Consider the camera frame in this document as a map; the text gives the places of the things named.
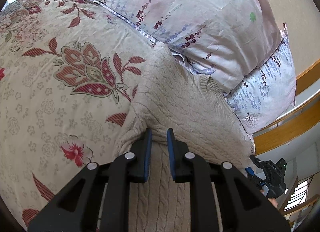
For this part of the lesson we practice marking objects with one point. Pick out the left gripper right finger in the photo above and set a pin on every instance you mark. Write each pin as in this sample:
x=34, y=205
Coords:
x=222, y=198

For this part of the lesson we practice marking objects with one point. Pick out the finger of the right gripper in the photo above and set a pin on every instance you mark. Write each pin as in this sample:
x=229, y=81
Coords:
x=257, y=181
x=258, y=167

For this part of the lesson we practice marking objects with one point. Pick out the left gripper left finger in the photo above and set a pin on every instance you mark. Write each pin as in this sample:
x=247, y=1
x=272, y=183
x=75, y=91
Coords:
x=97, y=198

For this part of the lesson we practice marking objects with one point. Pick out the beige cable-knit sweater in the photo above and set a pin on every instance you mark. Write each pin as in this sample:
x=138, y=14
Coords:
x=169, y=97

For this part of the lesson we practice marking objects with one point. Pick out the person's right hand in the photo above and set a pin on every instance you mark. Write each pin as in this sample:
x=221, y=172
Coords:
x=271, y=200

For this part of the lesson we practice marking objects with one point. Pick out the white blue-flower pillow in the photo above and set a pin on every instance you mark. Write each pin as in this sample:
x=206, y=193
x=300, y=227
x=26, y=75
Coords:
x=268, y=91

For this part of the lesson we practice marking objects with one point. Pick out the floral bed sheet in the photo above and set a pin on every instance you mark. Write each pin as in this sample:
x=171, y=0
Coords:
x=69, y=72

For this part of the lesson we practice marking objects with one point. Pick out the pink floral pillow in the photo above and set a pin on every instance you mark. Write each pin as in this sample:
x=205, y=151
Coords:
x=225, y=39

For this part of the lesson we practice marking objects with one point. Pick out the wooden bed frame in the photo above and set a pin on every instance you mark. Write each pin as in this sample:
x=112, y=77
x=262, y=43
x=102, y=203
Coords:
x=297, y=121

